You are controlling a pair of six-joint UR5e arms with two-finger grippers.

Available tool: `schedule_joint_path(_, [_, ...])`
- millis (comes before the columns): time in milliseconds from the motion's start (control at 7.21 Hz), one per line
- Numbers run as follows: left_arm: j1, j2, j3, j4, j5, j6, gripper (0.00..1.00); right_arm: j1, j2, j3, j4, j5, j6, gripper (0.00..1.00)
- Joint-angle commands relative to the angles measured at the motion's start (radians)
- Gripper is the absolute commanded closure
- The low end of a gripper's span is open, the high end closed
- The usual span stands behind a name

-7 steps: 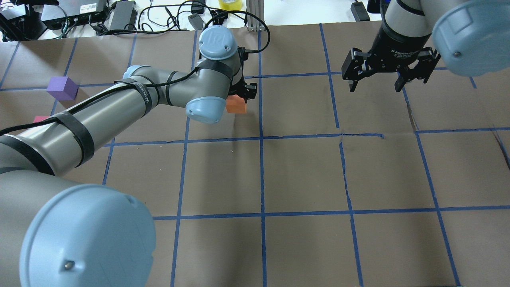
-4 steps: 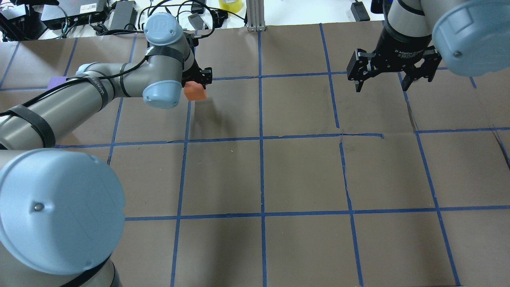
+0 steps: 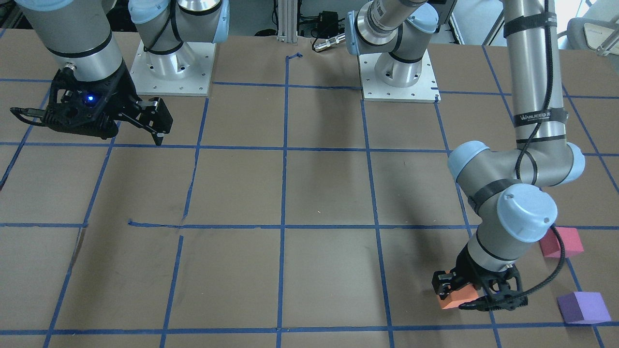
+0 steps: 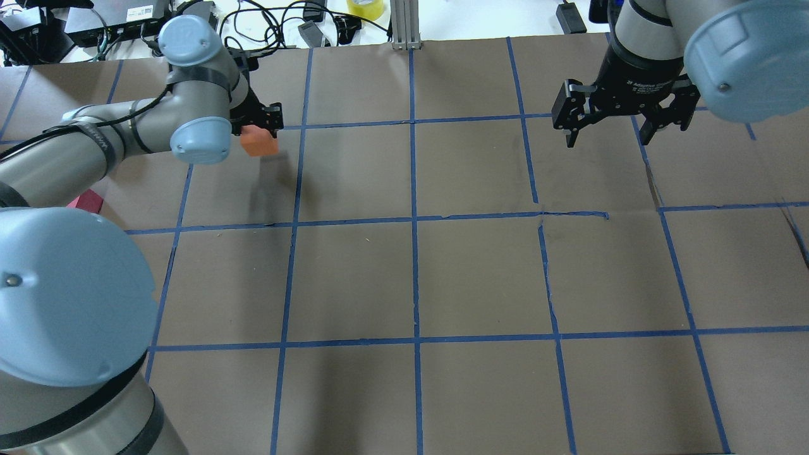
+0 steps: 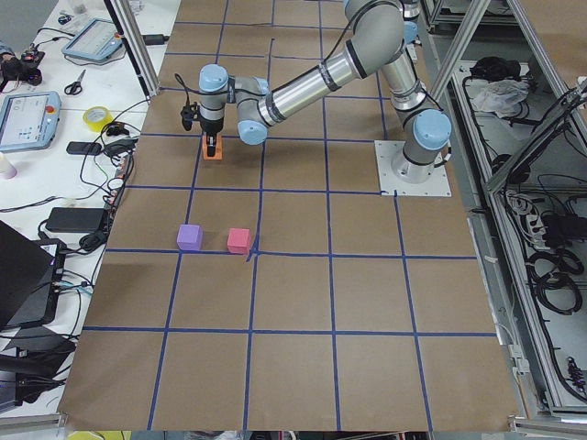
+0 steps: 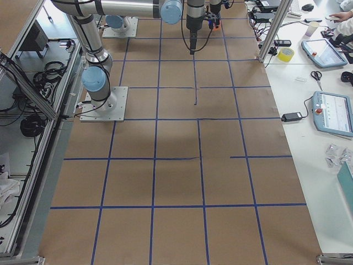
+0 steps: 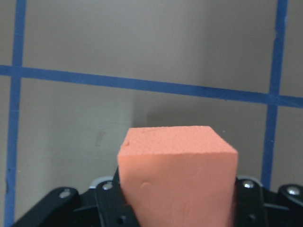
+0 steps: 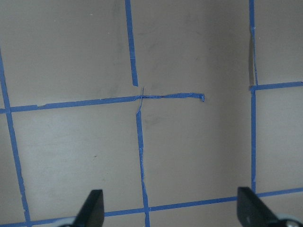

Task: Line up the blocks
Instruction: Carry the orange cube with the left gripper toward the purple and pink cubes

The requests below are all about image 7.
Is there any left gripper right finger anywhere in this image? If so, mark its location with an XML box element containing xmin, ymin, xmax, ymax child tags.
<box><xmin>232</xmin><ymin>176</ymin><xmax>303</xmax><ymax>227</ymax></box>

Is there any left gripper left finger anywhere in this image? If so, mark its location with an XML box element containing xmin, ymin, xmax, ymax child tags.
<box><xmin>13</xmin><ymin>172</ymin><xmax>140</xmax><ymax>227</ymax></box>

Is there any orange foam block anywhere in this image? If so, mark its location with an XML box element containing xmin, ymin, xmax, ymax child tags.
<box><xmin>117</xmin><ymin>126</ymin><xmax>238</xmax><ymax>227</ymax></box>

